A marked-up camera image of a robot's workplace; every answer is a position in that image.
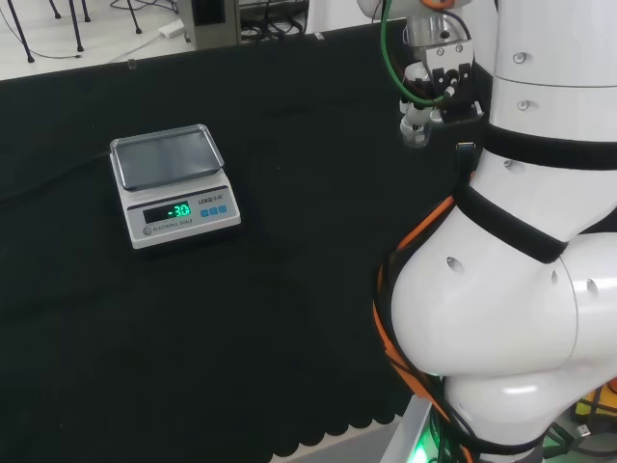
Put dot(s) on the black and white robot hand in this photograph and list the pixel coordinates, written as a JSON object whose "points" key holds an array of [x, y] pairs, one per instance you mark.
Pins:
{"points": [[458, 96]]}

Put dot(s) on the small clear glass beaker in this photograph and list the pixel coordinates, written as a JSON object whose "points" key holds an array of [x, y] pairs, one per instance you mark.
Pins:
{"points": [[415, 140]]}

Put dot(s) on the white backdrop panel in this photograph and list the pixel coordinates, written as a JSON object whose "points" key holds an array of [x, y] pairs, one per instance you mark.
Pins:
{"points": [[332, 14]]}

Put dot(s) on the grey metal box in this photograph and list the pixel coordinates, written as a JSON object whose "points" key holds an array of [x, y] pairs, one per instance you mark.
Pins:
{"points": [[212, 36]]}

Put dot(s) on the white power strip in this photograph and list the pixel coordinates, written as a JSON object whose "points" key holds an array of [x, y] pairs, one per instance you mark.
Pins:
{"points": [[171, 29]]}

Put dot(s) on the white electronic balance steel pan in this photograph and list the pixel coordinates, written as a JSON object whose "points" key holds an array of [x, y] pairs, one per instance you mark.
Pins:
{"points": [[183, 232]]}

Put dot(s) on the black bench cloth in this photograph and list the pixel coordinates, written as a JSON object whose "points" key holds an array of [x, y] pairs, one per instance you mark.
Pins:
{"points": [[241, 337]]}

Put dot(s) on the black tripod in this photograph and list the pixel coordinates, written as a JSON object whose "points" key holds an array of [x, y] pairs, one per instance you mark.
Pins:
{"points": [[77, 29], [21, 36]]}

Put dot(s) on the grey metal base plate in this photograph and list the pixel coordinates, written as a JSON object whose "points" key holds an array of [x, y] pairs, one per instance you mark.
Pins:
{"points": [[410, 427]]}

